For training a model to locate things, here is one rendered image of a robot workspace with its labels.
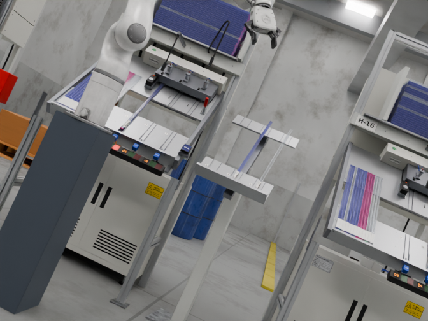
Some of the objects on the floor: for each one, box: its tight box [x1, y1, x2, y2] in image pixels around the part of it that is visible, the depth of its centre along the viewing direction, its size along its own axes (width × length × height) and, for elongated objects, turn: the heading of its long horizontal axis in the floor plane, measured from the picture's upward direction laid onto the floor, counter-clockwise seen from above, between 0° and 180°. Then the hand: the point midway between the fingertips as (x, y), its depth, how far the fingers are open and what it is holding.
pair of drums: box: [169, 159, 227, 240], centre depth 619 cm, size 68×112×82 cm, turn 82°
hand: (264, 43), depth 204 cm, fingers open, 8 cm apart
